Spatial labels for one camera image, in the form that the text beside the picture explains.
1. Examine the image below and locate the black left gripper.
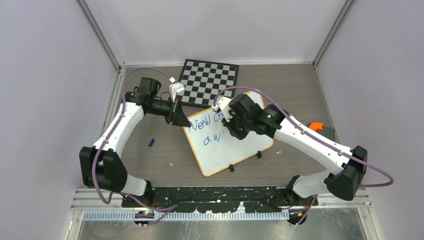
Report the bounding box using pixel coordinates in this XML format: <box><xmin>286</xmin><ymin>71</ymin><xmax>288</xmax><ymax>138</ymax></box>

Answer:
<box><xmin>148</xmin><ymin>96</ymin><xmax>192</xmax><ymax>127</ymax></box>

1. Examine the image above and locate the blue marker cap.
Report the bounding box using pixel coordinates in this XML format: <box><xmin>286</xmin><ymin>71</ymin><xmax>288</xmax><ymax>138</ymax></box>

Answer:
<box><xmin>148</xmin><ymin>138</ymin><xmax>155</xmax><ymax>147</ymax></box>

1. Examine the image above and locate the yellow framed whiteboard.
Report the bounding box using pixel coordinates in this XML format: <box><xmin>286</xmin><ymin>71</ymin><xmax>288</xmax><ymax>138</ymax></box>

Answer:
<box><xmin>183</xmin><ymin>107</ymin><xmax>274</xmax><ymax>177</ymax></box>

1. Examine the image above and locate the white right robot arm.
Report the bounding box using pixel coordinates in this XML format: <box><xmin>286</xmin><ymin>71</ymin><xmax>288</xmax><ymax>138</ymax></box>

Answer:
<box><xmin>212</xmin><ymin>93</ymin><xmax>368</xmax><ymax>205</ymax></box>

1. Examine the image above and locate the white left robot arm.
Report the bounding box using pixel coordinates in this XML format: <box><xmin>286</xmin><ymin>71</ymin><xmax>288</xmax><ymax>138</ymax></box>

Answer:
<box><xmin>79</xmin><ymin>77</ymin><xmax>191</xmax><ymax>207</ymax></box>

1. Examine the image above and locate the black white chessboard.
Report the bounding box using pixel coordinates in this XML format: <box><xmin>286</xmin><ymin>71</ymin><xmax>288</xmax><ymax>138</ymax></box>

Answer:
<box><xmin>178</xmin><ymin>59</ymin><xmax>239</xmax><ymax>108</ymax></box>

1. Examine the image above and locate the orange curved block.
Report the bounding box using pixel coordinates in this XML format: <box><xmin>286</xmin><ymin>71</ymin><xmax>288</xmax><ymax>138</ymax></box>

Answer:
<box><xmin>309</xmin><ymin>122</ymin><xmax>324</xmax><ymax>132</ymax></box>

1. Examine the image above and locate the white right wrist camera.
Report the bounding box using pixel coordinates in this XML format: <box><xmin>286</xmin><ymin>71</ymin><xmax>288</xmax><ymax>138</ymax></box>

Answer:
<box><xmin>211</xmin><ymin>96</ymin><xmax>233</xmax><ymax>123</ymax></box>

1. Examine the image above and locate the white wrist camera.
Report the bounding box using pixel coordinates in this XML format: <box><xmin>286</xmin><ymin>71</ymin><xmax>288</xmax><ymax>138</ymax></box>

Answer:
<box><xmin>211</xmin><ymin>96</ymin><xmax>233</xmax><ymax>123</ymax></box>
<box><xmin>169</xmin><ymin>77</ymin><xmax>185</xmax><ymax>102</ymax></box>

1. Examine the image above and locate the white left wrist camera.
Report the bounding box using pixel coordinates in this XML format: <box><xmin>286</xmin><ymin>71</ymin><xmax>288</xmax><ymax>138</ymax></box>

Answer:
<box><xmin>169</xmin><ymin>77</ymin><xmax>185</xmax><ymax>102</ymax></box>

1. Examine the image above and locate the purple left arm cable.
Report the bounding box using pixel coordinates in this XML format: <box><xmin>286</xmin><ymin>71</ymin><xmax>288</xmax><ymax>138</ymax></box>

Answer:
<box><xmin>91</xmin><ymin>67</ymin><xmax>180</xmax><ymax>227</ymax></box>

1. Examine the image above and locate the white toothed cable rail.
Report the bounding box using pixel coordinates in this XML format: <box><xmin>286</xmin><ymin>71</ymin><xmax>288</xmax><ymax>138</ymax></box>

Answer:
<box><xmin>82</xmin><ymin>209</ymin><xmax>290</xmax><ymax>222</ymax></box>

